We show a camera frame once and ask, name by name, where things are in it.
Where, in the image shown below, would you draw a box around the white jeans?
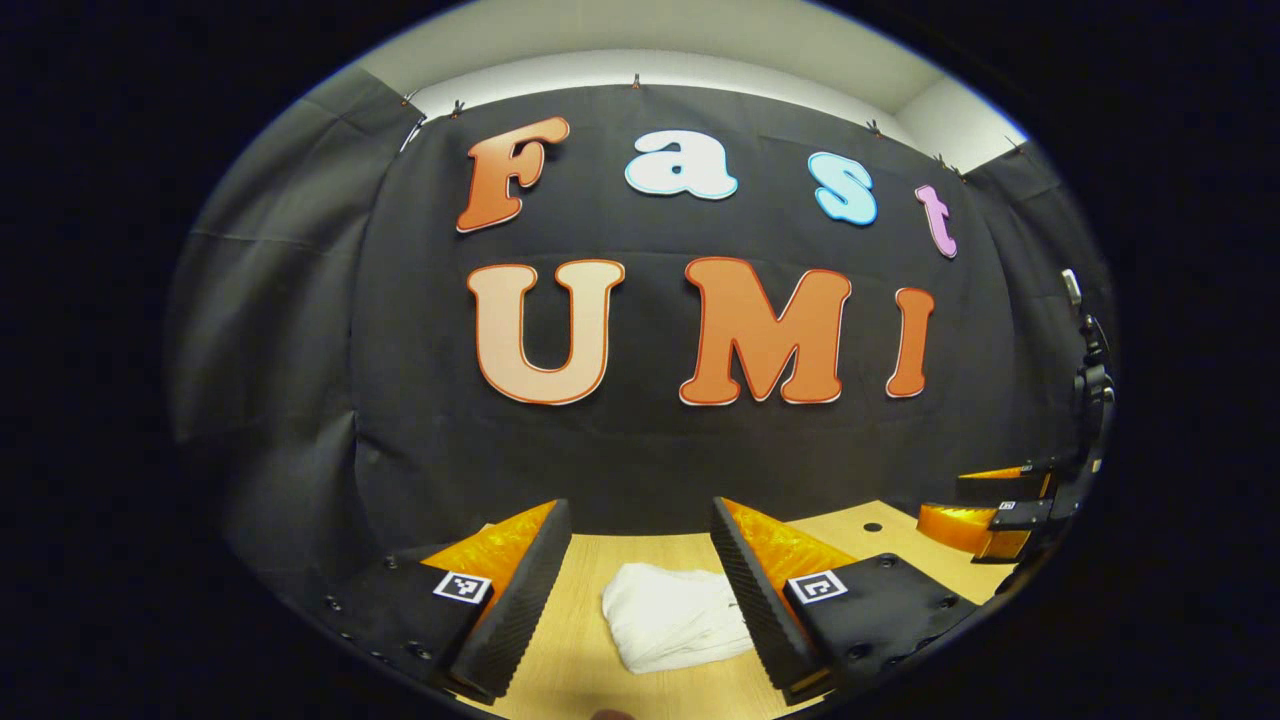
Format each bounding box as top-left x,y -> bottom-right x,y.
602,562 -> 756,675

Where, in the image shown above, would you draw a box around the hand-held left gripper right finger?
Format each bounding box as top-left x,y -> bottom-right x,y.
710,496 -> 981,706

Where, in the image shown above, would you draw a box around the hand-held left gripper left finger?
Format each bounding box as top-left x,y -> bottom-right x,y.
320,498 -> 573,703

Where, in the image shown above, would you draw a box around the black backdrop cloth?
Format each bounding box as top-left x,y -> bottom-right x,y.
165,65 -> 1116,621

